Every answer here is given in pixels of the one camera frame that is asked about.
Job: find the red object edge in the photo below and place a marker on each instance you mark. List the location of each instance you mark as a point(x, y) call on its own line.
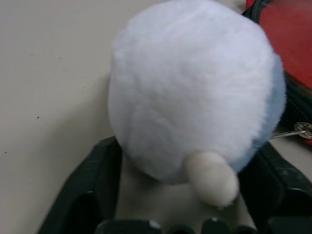
point(287, 31)

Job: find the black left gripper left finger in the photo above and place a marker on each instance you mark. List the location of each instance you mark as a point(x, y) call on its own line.
point(85, 190)

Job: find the red mesh zipper pouch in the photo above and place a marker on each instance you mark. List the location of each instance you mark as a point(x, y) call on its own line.
point(299, 102)

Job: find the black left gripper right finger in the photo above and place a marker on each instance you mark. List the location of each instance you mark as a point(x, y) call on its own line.
point(275, 187)

